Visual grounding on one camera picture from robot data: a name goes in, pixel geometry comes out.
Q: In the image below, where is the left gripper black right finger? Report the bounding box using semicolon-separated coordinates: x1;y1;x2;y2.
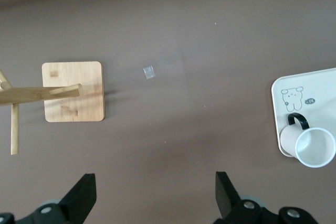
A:
214;172;318;224

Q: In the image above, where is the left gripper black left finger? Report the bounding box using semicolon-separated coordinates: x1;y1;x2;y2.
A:
18;173;97;224

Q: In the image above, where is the white cup black handle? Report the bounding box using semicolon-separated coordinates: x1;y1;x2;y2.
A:
279;112;336;168

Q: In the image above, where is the wooden mug rack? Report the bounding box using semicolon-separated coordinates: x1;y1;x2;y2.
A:
0;61;106;156

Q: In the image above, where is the cream rabbit print tray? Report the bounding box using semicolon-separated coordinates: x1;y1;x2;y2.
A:
270;68;336;158

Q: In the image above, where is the clear tape piece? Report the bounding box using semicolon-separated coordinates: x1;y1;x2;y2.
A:
143;66;155;80

